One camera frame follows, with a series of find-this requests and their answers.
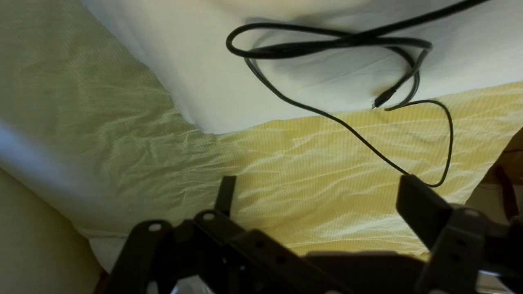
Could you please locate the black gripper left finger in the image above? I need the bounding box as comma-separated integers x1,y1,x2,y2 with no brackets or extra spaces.
101,174,356,294

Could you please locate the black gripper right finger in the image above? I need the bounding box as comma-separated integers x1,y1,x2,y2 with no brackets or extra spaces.
393,174,523,294

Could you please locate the thin black cable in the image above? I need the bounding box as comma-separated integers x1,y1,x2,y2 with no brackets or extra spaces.
223,0,490,190

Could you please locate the yellow bed blanket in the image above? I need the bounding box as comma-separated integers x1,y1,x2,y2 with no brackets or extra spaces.
0,0,523,258

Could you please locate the large white pillow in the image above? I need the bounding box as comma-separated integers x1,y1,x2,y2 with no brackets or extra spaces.
79,0,523,136

